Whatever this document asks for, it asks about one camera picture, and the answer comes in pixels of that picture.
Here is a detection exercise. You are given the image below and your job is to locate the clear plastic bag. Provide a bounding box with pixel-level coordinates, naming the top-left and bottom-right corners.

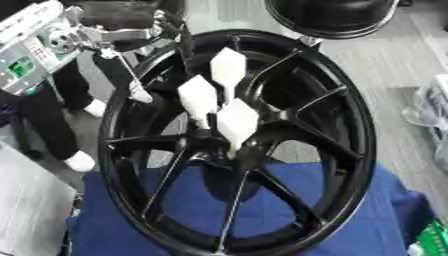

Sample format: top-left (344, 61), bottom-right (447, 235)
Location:
top-left (400, 74), bottom-right (448, 172)

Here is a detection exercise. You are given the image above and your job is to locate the green and white package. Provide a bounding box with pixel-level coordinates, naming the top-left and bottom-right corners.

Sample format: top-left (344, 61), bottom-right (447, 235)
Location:
top-left (406, 216), bottom-right (448, 256)

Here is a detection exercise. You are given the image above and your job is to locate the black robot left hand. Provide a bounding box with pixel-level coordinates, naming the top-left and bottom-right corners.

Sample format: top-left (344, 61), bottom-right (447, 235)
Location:
top-left (63, 0), bottom-right (198, 104)

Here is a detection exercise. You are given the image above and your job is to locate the black spoked wheel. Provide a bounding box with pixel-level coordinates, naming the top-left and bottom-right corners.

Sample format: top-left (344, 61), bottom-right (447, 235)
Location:
top-left (96, 28), bottom-right (380, 256)

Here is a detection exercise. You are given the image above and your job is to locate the person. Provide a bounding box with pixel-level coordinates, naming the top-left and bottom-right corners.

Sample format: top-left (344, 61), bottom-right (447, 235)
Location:
top-left (14, 49), bottom-right (140, 173)

